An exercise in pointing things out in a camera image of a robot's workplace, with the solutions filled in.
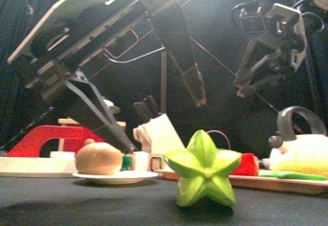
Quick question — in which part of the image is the rectangular serving tray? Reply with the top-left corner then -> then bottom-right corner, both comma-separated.
154,168 -> 328,195

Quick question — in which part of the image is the yellow toy corn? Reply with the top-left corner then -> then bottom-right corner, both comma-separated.
269,159 -> 328,177

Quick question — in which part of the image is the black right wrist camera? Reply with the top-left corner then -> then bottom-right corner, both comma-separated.
231,0 -> 269,34

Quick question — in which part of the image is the small green toy piece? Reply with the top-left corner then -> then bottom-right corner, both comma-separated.
119,154 -> 134,172

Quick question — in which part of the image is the black-handled toy cleaver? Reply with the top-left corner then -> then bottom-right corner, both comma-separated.
133,101 -> 153,124

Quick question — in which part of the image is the small white plate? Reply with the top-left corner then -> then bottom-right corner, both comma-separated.
73,169 -> 161,186

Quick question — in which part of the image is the pale wooden knife block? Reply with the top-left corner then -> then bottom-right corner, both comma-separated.
130,113 -> 188,172

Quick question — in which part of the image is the vertical metal frame bar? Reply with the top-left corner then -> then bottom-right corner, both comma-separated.
160,48 -> 168,115

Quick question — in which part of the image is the flat white board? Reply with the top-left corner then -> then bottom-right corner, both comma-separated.
0,155 -> 79,177

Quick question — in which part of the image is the red arch-shaped wooden toy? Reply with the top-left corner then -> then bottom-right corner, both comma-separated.
6,124 -> 106,158

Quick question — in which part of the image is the round tan wooden toy food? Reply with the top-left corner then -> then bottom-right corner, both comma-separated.
75,138 -> 125,176

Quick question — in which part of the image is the green toy bean pod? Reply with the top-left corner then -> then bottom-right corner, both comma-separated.
257,169 -> 328,182

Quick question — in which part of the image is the thin dark wire loop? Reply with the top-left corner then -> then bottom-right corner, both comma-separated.
206,129 -> 233,151

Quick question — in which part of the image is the red toy food piece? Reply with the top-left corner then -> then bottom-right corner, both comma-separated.
231,152 -> 261,177

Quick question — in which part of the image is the shiny metal cup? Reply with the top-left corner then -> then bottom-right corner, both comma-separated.
146,152 -> 169,172

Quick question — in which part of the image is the black-handled toy knife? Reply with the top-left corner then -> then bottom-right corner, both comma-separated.
144,95 -> 164,117

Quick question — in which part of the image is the green toy starfruit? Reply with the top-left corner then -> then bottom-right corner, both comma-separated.
164,129 -> 244,208

